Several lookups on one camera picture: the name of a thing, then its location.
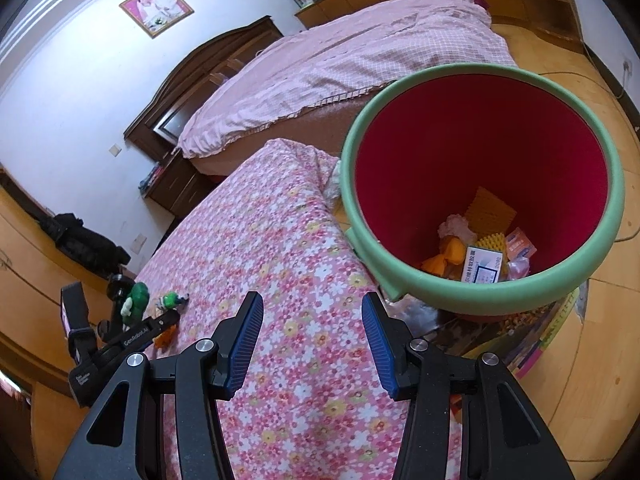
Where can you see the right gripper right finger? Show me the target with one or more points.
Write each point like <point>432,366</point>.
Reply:
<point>503,435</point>

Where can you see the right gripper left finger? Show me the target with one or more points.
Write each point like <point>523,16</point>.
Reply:
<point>122,436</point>

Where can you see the white blue carton box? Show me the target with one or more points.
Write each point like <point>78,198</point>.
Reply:
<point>481,266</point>

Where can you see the yellow spiky foam piece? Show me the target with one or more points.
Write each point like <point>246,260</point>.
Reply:
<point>496,243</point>

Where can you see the orange cardboard box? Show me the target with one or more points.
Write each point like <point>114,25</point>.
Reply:
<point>487,214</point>

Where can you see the white plastic bag wad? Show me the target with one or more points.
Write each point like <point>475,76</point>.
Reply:
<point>457,226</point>

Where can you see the green red trash bin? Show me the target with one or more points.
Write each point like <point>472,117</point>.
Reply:
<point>422,149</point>

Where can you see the green plush toy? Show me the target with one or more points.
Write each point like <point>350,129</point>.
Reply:
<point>135,304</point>

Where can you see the black hanging jacket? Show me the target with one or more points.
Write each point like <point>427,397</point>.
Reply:
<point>95,252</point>

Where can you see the wooden wardrobe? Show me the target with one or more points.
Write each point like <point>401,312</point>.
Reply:
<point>33,348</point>

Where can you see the yellow patterned wrapper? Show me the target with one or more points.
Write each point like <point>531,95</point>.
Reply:
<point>452,253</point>

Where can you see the items on nightstand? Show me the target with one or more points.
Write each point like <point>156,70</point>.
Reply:
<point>149,179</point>

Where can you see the pink floral bed sheet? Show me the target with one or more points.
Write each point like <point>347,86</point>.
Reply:
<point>311,406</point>

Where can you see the dark wooden nightstand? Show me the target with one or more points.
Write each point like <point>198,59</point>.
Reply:
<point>178,186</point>

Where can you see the dark wooden headboard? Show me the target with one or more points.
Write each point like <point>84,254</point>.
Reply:
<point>195,79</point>

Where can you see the brown bed base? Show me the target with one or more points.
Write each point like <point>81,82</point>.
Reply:
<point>325,128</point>

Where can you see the framed wedding photo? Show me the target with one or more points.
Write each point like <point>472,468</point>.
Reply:
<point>155,16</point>

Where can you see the pink checkered bedspread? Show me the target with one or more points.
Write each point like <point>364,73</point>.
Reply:
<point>341,60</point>

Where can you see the white wall switch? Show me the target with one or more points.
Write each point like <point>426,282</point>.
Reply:
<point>115,150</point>

